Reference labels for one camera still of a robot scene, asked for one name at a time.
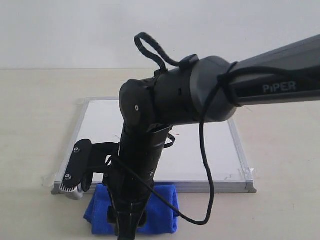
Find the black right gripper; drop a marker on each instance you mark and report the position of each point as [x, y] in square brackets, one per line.
[132, 175]

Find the blue cloth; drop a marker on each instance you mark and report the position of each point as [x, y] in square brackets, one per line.
[160, 218]

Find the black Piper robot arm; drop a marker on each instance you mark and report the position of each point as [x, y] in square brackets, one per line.
[195, 91]

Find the white board with metal frame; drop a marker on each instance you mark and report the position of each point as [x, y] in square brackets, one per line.
[100, 121]

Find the clear tape piece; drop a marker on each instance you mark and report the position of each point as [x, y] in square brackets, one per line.
[249, 173]
[81, 101]
[50, 180]

